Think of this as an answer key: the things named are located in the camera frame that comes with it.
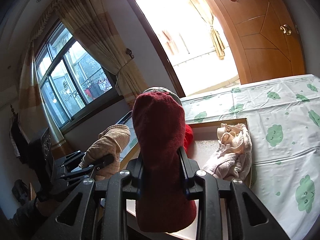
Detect tan dotted cloth garment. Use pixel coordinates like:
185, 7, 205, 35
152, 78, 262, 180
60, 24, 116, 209
79, 124, 131, 180

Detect dark red knit garment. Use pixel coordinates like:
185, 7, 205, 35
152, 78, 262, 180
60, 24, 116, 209
132, 92, 196, 233

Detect white pink cloth garment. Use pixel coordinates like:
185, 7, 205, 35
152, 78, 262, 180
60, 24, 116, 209
202, 137, 252, 181

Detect cream beige small garment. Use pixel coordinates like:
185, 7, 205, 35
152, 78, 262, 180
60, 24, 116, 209
217, 123, 252, 156

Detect bright red fleece garment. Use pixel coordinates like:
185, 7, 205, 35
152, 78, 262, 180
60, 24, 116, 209
183, 124, 194, 153

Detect grey knit garment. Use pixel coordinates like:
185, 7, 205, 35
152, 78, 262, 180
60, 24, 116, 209
143, 87, 182, 106

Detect hanging dark clothes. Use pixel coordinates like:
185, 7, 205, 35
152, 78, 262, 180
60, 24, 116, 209
9, 105, 28, 164

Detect beige striped curtain left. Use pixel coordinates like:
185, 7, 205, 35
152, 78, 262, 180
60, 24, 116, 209
18, 42, 74, 159

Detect beige striped curtain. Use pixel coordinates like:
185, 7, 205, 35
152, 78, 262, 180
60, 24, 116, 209
18, 42, 74, 159
56, 0, 147, 108

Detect black smartphone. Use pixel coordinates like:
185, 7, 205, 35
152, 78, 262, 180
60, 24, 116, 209
116, 111, 132, 125

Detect large framed window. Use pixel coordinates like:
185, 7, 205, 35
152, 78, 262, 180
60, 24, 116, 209
36, 21, 119, 130

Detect shallow cardboard box tray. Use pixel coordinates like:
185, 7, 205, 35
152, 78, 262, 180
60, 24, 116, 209
126, 121, 251, 239

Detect green cloud pattern tablecloth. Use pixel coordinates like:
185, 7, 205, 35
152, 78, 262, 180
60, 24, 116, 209
120, 75, 319, 239

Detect beige striped curtain right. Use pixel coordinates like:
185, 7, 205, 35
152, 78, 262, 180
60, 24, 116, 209
56, 0, 147, 108

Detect pleated curtain valance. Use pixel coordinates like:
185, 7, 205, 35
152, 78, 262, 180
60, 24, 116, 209
29, 0, 64, 42

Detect brown wooden door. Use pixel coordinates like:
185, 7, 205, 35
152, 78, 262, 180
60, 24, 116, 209
207, 0, 306, 84

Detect brass door knob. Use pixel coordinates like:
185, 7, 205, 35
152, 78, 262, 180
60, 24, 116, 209
280, 24, 292, 36

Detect balcony yellow curtain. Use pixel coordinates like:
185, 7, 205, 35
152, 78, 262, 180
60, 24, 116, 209
189, 0, 225, 60

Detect curtain tieback wall hook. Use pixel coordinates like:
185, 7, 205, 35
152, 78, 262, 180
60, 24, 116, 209
125, 48, 135, 59

